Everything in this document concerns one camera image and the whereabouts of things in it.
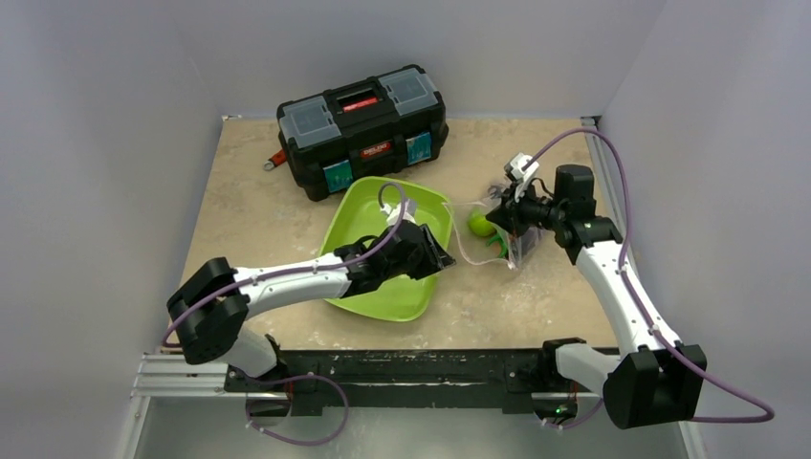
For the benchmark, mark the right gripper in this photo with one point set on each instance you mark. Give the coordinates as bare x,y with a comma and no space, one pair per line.
511,211

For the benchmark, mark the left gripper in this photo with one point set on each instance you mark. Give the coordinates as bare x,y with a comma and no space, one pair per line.
433,256

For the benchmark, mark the green fake apple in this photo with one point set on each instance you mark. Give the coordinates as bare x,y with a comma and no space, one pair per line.
478,225

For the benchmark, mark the clear zip top bag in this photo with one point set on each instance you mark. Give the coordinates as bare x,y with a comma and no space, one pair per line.
481,242

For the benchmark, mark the green plastic tray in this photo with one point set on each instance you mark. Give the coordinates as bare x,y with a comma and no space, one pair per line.
400,299

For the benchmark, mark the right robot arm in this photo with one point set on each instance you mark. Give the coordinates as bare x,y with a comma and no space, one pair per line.
653,379

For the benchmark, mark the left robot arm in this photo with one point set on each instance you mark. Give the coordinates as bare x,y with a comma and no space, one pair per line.
210,310

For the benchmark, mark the black plastic toolbox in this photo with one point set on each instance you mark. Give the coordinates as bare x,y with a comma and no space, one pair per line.
372,127

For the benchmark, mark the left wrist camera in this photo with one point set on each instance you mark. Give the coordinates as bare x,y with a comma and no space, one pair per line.
399,212

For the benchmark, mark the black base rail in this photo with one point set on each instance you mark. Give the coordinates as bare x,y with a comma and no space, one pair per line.
513,381

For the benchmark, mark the red handled tool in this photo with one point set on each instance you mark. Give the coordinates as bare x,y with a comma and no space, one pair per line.
276,160

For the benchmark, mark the aluminium frame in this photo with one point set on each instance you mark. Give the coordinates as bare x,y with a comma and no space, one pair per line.
171,376

